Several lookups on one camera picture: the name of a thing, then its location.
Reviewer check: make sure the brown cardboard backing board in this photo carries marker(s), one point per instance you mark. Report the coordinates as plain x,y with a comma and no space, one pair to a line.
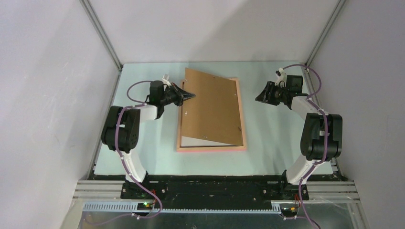
213,114

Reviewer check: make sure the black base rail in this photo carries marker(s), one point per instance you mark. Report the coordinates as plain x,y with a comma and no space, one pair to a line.
163,188

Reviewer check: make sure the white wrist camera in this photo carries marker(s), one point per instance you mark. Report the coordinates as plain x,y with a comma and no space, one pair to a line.
166,82
281,75

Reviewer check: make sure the pink wooden photo frame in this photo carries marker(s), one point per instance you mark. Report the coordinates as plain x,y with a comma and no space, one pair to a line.
181,149

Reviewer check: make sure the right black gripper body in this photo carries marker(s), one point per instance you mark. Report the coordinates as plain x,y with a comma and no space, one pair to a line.
281,92

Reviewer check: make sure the aluminium corner post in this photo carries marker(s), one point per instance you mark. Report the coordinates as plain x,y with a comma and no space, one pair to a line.
338,8
96,22

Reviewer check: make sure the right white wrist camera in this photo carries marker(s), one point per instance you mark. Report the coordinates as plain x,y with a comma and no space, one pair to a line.
281,75

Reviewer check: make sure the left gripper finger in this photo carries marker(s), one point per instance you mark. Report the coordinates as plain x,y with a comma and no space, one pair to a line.
180,91
185,96

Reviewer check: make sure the Great Wall photo print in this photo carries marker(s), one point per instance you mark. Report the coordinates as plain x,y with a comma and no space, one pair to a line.
195,142

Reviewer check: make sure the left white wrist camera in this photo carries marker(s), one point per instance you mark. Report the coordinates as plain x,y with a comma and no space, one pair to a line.
166,82

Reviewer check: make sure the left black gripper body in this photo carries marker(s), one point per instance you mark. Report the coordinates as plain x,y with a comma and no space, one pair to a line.
172,96

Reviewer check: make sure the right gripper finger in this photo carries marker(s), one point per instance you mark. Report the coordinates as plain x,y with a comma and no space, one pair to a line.
272,101
269,90

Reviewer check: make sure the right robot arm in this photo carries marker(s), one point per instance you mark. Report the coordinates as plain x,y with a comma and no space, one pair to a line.
321,138

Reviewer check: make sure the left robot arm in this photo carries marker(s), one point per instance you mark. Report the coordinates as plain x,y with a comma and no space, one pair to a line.
120,132

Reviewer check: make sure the right aluminium corner post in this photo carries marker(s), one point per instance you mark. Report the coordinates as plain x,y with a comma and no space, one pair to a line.
338,8

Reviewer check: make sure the left aluminium corner post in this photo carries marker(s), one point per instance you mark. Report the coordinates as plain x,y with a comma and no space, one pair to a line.
96,22

